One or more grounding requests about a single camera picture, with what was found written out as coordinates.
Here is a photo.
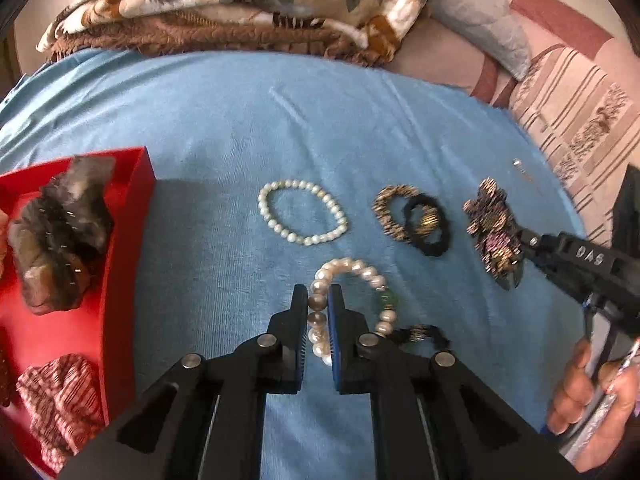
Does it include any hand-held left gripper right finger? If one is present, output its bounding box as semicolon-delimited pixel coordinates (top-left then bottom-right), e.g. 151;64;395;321
327;284;576;480

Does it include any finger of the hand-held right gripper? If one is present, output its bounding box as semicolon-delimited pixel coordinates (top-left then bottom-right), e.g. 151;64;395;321
522;250;601;306
517;230;618;281

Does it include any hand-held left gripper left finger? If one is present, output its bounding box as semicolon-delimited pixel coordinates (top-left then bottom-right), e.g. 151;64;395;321
57;284;310;480

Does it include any large pearl bracelet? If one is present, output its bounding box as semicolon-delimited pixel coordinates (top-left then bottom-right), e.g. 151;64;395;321
306;257;451;368

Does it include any small pearl bracelet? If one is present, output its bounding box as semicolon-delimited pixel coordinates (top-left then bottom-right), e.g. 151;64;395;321
257;180;349;247

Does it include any sequined flower hair clip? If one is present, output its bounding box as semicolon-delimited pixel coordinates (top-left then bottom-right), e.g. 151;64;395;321
462;177;526;291

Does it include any leopard print scrunchie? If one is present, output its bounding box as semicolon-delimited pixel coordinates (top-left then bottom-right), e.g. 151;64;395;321
372;184;426;243

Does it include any black hair tie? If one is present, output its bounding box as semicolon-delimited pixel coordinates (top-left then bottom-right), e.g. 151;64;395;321
402;192;453;258

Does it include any red box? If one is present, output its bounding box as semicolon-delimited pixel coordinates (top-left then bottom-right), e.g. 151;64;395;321
0;146;157;478

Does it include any person's right hand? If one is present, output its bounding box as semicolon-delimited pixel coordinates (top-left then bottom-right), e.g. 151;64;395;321
546;339;640;472

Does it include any pink striped bedsheet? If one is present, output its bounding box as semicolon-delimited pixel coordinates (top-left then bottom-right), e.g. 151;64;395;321
390;0;640;251

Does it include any blue bedsheet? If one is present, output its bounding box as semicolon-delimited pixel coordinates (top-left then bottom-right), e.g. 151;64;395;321
0;47;588;480

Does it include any red plaid scrunchie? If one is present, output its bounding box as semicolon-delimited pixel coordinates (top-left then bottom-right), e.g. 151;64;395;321
15;354;106;473

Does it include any pale grey pillow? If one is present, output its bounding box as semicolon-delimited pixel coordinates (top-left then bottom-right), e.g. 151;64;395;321
430;0;533;81

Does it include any grey organza scrunchie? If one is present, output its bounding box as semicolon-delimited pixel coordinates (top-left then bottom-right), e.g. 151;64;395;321
7;155;116;316

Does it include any brown quilted blanket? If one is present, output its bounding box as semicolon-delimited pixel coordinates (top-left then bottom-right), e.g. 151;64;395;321
47;12;396;66

